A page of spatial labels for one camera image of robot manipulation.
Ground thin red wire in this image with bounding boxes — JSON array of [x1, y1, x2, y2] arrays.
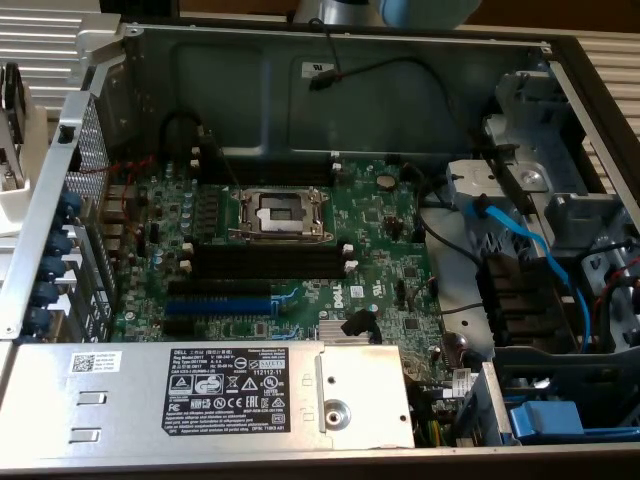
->
[[597, 267, 640, 311]]

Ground black plastic bracket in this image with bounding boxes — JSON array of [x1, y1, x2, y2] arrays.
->
[[474, 252, 581, 349]]

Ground silver CPU socket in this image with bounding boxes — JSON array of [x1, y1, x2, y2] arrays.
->
[[228, 187, 337, 246]]

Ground blue plastic latch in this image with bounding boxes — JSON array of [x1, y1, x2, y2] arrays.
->
[[508, 399, 586, 444]]

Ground thin steel locking lever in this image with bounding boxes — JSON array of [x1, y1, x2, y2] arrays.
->
[[209, 128, 244, 194]]

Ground silver metal bracket part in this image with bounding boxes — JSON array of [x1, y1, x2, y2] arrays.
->
[[0, 147, 24, 191]]

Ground black plastic bar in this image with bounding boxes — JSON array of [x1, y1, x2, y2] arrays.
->
[[472, 143, 534, 216]]

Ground short black expansion slot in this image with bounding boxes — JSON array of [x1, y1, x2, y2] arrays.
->
[[160, 318, 197, 337]]

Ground white parts rack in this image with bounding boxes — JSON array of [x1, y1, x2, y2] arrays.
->
[[0, 62, 50, 239]]

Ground red and black twisted wire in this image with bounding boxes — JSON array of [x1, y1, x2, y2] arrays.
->
[[79, 153, 157, 236]]

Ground black wire with plug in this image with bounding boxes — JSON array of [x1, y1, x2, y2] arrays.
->
[[305, 17, 481, 151]]

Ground white case sticker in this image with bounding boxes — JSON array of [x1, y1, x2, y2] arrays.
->
[[299, 59, 337, 80]]

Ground black looped wire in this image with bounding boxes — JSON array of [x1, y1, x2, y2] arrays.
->
[[158, 110, 202, 164]]

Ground silver power supply unit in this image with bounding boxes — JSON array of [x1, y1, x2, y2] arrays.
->
[[0, 341, 417, 451]]

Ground long black expansion slot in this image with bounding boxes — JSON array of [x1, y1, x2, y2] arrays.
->
[[167, 279, 274, 298]]

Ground silver disk bay cage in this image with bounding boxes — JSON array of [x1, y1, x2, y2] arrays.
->
[[479, 69, 640, 351]]

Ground small silver drive bracket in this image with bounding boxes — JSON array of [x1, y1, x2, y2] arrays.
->
[[444, 159, 507, 207]]

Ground black regulatory label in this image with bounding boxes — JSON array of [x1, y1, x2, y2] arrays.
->
[[160, 346, 291, 435]]

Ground blue flat data wire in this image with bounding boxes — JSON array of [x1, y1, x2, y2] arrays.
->
[[460, 197, 594, 354]]

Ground black RAM slot white latches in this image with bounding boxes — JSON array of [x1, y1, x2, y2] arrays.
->
[[178, 258, 359, 281], [180, 242, 351, 263], [189, 144, 335, 162], [189, 159, 344, 179]]

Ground black angled wire plug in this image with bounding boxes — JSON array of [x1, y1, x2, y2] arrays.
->
[[339, 308, 377, 337]]

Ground blue slot cover clip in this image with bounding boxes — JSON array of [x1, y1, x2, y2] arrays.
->
[[49, 227, 76, 256], [24, 304, 51, 334], [39, 254, 66, 281], [32, 279, 59, 309], [57, 192, 84, 221]]

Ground white barcode sticker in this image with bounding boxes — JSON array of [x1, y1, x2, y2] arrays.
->
[[69, 351, 124, 375]]

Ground green Dell motherboard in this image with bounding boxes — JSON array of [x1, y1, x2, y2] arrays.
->
[[102, 157, 451, 351]]

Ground open silver PC case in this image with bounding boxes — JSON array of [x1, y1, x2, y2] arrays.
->
[[0, 22, 640, 480]]

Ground copper-toned locking lever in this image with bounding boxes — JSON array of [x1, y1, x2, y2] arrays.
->
[[227, 227, 274, 242]]

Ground silver chipset heatsink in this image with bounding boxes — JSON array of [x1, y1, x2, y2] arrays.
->
[[318, 319, 384, 347]]

